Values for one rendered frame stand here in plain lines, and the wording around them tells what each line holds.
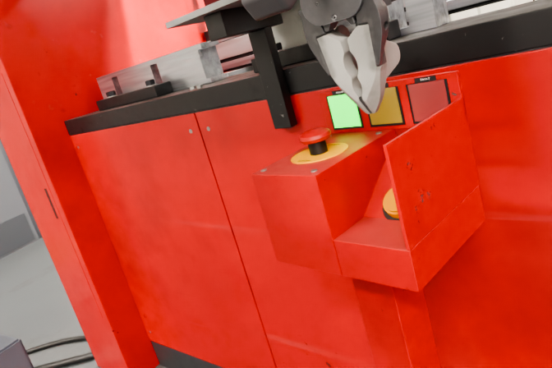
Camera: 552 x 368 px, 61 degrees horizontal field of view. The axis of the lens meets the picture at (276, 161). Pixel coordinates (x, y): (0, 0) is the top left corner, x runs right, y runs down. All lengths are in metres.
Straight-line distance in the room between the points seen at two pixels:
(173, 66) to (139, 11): 0.55
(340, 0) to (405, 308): 0.36
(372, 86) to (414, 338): 0.32
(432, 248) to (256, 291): 0.70
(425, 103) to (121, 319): 1.31
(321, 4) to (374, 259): 0.26
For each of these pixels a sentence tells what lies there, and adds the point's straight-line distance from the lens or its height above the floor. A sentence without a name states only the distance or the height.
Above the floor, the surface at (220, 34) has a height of 0.96.
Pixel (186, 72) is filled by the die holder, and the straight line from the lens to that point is 1.19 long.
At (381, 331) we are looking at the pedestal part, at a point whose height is 0.55.
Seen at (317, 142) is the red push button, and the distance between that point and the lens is 0.56.
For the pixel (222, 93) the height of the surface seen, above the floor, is 0.86.
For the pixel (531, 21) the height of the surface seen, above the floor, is 0.86.
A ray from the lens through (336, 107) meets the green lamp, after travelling 0.64.
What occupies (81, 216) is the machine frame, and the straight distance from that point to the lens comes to 1.54.
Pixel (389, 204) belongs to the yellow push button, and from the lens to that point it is 0.53.
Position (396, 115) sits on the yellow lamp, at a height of 0.80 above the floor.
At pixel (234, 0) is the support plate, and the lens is 0.69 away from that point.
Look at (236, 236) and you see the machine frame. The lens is 1.08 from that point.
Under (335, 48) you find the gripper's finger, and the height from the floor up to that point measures 0.90.
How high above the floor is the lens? 0.92
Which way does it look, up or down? 14 degrees down
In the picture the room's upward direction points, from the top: 16 degrees counter-clockwise
